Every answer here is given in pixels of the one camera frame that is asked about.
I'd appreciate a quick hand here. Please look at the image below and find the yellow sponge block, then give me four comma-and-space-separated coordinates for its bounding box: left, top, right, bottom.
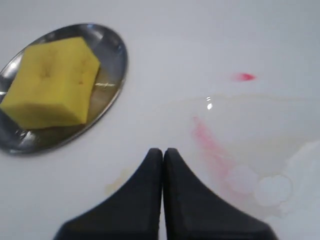
0, 37, 100, 129

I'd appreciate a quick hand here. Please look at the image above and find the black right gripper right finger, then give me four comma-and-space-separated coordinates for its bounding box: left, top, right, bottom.
162, 148, 275, 240

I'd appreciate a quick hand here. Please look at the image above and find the round stainless steel plate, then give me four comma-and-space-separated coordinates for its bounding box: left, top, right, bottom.
0, 22, 129, 155

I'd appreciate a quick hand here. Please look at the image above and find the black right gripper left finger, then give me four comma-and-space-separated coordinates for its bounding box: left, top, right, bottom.
54, 148, 163, 240

